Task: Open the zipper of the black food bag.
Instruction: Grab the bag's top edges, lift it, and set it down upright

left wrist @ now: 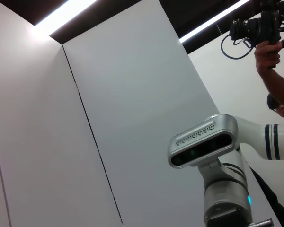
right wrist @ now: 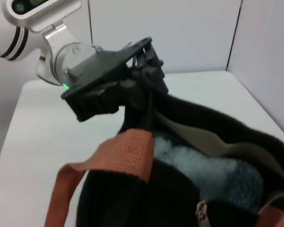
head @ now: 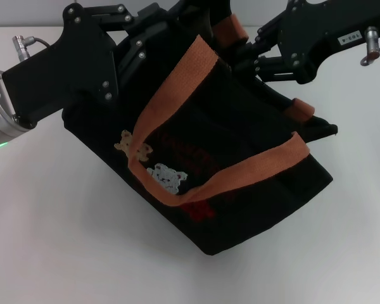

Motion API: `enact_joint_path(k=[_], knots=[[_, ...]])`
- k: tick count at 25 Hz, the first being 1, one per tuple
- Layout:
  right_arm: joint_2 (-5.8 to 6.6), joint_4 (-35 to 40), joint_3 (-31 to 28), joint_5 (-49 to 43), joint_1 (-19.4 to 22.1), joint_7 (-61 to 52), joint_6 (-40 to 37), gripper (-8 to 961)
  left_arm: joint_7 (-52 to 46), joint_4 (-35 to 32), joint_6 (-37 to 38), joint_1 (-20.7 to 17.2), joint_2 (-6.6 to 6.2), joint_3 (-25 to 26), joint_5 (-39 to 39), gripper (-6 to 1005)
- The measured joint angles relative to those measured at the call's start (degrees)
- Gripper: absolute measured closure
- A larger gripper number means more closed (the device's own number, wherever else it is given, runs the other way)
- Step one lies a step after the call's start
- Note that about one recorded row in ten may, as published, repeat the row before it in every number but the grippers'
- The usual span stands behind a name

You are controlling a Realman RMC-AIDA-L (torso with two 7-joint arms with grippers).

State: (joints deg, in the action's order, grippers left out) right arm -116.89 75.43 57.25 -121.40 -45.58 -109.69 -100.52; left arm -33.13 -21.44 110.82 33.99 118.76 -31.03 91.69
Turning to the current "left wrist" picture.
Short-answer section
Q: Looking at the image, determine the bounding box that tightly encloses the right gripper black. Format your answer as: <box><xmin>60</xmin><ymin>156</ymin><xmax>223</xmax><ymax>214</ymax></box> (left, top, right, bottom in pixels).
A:
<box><xmin>206</xmin><ymin>208</ymin><xmax>251</xmax><ymax>227</ymax></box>

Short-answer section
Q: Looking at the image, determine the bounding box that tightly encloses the bare person forearm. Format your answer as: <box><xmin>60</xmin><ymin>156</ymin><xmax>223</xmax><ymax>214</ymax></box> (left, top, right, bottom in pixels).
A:
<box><xmin>257</xmin><ymin>66</ymin><xmax>284</xmax><ymax>107</ymax></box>

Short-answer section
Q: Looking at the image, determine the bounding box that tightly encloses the bare person hand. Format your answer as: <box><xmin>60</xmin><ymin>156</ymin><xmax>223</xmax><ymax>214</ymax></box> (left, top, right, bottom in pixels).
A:
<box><xmin>254</xmin><ymin>40</ymin><xmax>282</xmax><ymax>71</ymax></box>

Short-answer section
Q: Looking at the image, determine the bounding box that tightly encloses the dark haired person head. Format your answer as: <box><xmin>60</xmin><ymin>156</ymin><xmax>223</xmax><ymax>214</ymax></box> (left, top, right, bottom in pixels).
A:
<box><xmin>266</xmin><ymin>93</ymin><xmax>284</xmax><ymax>125</ymax></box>

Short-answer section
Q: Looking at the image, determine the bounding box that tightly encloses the white ceiling light strip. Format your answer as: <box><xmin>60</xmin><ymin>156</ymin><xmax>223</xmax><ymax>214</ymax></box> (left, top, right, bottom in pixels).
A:
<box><xmin>179</xmin><ymin>0</ymin><xmax>251</xmax><ymax>44</ymax></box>
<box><xmin>34</xmin><ymin>0</ymin><xmax>98</xmax><ymax>36</ymax></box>

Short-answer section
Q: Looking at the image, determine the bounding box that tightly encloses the silver cable connector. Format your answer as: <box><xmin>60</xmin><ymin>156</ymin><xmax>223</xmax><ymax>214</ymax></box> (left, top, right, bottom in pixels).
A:
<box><xmin>249</xmin><ymin>218</ymin><xmax>275</xmax><ymax>227</ymax></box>

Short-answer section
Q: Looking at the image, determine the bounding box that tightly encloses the black hanging strap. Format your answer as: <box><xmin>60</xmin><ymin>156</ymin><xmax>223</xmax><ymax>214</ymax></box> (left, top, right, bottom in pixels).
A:
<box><xmin>248</xmin><ymin>165</ymin><xmax>284</xmax><ymax>227</ymax></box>

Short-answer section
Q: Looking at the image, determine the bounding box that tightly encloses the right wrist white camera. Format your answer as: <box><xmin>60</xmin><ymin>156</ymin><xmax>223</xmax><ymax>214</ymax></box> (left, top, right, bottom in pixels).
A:
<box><xmin>168</xmin><ymin>114</ymin><xmax>239</xmax><ymax>170</ymax></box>

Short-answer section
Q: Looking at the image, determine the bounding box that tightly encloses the black camera cable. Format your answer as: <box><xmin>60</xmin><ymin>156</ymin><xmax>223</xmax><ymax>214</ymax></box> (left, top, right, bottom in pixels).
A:
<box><xmin>221</xmin><ymin>34</ymin><xmax>254</xmax><ymax>60</ymax></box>

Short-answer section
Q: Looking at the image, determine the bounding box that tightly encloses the black video camera rig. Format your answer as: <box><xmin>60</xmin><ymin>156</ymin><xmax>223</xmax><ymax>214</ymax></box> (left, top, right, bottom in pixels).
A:
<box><xmin>229</xmin><ymin>0</ymin><xmax>284</xmax><ymax>50</ymax></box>

